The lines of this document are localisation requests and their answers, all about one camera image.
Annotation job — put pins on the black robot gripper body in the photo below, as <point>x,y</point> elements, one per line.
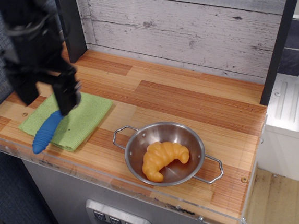
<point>37,52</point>

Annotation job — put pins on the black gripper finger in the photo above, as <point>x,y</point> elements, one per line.
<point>24,87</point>
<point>67,95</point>

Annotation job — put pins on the blue handled metal spoon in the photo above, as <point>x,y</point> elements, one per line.
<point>46,132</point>

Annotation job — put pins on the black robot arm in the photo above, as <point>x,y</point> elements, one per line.
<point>22,12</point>

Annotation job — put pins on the green folded cloth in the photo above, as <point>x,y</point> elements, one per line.
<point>76,126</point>

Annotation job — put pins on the orange plastic croissant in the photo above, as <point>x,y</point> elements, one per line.
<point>160,155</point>

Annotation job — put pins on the grey toy kitchen cabinet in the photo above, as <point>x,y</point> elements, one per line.
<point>73,200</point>

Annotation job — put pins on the white ribbed side cabinet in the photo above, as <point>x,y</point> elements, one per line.
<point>279,149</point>

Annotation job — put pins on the black left frame post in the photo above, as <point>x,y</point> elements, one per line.
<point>72,28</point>

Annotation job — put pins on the black frame post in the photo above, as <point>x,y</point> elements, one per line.
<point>282,35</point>
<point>72,28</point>

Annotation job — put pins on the steel two-handled bowl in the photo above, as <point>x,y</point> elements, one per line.
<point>175,173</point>

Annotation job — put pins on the black right frame post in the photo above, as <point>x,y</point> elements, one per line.
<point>282,35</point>

